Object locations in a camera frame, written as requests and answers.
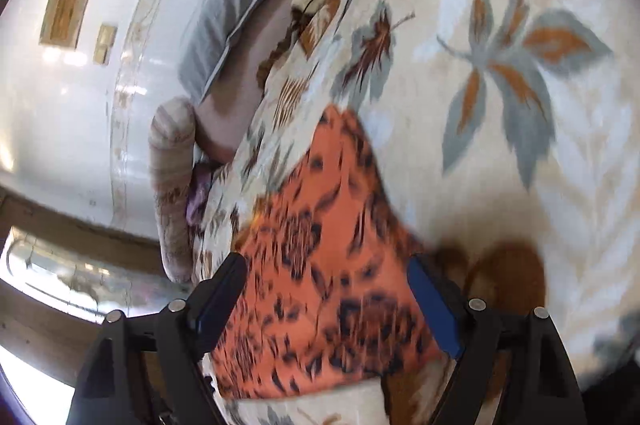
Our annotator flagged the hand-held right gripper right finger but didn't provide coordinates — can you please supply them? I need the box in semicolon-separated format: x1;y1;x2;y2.
406;254;587;425

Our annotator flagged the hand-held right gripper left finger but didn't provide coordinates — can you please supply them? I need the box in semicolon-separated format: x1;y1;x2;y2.
65;252;249;425

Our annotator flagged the orange floral shirt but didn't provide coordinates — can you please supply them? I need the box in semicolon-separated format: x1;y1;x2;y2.
210;105;451;401

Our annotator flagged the purple cloth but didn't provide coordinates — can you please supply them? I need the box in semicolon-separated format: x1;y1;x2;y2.
186;167;213;226

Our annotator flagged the striped bolster pillow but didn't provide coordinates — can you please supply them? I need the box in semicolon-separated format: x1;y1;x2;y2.
150;97;197;283

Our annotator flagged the stained glass door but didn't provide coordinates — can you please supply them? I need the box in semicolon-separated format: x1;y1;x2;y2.
0;192;201;425

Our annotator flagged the leaf print blanket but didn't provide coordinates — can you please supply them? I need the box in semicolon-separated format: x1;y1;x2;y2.
192;0;640;425

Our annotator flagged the pink bed headboard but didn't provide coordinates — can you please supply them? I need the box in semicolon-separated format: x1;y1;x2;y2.
195;0;331;160

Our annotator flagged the grey pillow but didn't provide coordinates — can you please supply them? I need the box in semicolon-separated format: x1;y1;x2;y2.
179;0;331;103

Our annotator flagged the small wall switch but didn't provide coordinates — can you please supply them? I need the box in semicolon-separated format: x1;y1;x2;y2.
94;24;119;66

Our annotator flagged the large wall switch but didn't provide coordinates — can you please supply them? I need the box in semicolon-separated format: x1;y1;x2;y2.
39;0;97;52

